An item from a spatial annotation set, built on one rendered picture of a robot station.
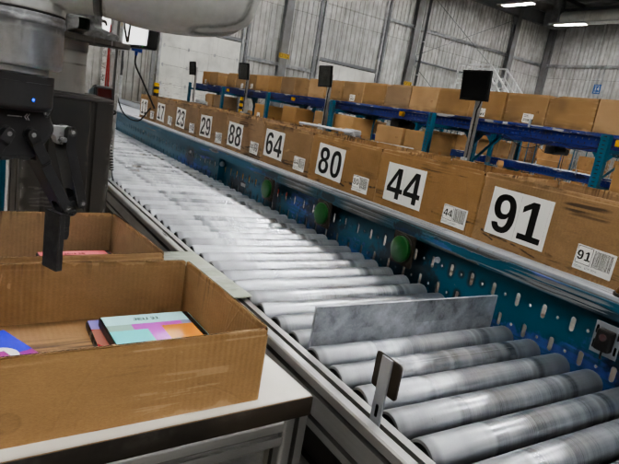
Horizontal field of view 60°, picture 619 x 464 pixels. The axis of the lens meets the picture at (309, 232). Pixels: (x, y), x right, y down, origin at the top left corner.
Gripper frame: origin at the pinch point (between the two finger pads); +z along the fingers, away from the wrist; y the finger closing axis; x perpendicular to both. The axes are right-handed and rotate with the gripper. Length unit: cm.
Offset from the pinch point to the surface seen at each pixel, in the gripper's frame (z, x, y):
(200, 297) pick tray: 10.0, 2.3, -29.2
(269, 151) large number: -3, -77, -145
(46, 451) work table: 16.1, 13.7, 2.6
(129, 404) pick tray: 13.5, 15.3, -5.9
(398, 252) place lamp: 11, 5, -99
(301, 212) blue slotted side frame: 14, -45, -127
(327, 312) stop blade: 11.3, 16.5, -45.3
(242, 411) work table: 16.2, 21.9, -18.1
